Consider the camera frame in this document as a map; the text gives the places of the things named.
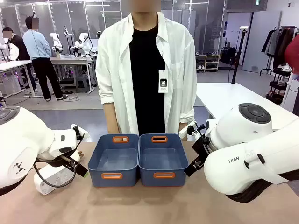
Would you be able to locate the wooden shoe rack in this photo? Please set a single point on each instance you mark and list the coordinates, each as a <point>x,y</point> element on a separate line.
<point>208,63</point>

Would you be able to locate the person's right forearm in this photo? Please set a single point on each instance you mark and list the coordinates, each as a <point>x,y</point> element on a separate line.
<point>111,119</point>

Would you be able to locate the red round object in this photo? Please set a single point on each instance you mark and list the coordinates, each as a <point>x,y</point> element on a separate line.
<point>293,54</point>

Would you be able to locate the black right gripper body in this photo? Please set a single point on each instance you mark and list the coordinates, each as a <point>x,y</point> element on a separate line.
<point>202,148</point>

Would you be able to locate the clothes rack with jackets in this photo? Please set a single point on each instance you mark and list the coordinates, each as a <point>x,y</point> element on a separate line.
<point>278,44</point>

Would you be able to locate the large white table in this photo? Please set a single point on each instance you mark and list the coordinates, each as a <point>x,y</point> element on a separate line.
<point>222,98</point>

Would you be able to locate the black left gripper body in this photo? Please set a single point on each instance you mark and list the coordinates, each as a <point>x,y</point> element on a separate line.
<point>70,160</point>

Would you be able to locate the grey stool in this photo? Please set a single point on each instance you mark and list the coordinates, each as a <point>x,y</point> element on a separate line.
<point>83,84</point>

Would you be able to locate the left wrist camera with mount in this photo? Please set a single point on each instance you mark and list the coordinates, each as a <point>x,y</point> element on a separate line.
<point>82,135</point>

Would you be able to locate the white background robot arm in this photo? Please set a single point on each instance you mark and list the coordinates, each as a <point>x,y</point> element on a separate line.
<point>56,40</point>
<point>83,40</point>

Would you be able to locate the man in light blue shirt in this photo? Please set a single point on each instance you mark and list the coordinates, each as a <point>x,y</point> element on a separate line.
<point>37,46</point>

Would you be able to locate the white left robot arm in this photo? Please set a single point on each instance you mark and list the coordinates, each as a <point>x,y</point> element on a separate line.
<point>23,140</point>

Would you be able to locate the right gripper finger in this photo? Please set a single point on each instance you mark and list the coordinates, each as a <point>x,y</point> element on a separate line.
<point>190,170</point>
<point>197,163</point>

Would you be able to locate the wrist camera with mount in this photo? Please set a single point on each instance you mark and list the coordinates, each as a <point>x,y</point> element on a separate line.
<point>195,131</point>
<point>82,135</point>

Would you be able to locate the white background desk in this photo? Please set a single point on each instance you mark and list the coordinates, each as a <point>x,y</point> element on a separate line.
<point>14,64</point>

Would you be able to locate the person in black vest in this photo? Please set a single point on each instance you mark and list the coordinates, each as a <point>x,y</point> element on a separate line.
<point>17,47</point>

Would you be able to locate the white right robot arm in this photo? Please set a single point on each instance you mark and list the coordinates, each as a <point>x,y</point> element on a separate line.
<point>245,163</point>

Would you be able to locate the person's left forearm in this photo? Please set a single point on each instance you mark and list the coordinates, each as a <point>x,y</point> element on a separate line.
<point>182,130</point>

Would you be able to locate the white name badge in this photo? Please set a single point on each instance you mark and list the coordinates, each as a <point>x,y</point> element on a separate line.
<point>163,81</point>

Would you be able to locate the black utility cart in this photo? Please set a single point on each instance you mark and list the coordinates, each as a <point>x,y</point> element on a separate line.
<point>279,84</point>

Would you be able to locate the grey background workbench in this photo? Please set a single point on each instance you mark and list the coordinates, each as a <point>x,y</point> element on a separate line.
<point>70,60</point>

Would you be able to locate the black tripod stand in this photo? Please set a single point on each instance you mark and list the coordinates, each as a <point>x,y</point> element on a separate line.
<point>239,51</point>

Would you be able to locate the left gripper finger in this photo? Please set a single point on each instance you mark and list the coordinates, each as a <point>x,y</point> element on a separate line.
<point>80,170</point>
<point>80,156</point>

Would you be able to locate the person in white shirt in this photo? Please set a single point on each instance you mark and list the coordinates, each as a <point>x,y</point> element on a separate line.
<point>116,70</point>

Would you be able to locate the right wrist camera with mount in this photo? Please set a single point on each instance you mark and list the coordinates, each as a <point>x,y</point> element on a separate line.
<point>195,131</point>

